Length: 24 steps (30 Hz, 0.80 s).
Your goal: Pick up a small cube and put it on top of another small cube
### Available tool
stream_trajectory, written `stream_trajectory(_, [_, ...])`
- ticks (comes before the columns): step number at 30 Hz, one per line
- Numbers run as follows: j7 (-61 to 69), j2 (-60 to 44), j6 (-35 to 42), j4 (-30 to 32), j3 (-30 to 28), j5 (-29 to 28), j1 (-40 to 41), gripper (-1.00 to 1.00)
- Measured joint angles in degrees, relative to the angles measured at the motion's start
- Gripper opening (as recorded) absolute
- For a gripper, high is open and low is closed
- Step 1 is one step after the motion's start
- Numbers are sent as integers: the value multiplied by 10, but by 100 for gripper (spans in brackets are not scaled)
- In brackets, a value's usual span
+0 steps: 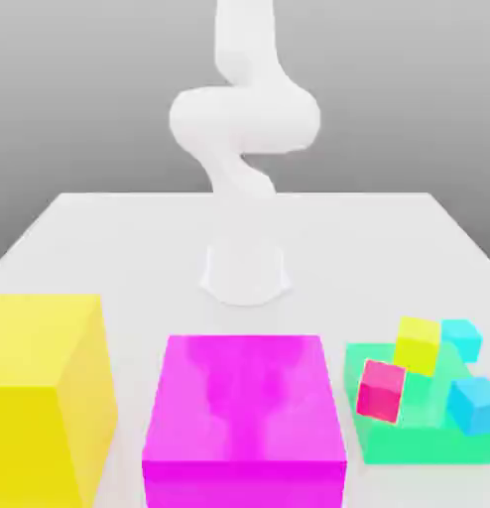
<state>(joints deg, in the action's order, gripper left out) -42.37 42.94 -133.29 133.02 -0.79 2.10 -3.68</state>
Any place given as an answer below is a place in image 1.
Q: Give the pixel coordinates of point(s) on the small blue cube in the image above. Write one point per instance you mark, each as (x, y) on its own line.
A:
(473, 405)

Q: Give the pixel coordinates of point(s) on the small cyan cube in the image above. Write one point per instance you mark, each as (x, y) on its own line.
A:
(465, 337)

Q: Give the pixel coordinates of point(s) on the large green box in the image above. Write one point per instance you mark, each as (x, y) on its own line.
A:
(423, 440)

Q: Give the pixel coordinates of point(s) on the small pink cube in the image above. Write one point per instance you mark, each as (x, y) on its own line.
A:
(380, 393)

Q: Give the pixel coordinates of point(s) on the large magenta box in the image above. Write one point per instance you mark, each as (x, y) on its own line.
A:
(245, 405)

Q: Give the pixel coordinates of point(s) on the small yellow cube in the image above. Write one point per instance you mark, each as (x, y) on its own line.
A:
(417, 345)

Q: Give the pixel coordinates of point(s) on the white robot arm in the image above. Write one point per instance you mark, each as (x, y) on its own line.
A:
(245, 115)

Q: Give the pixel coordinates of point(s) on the large yellow box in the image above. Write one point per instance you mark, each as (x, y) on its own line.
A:
(38, 397)

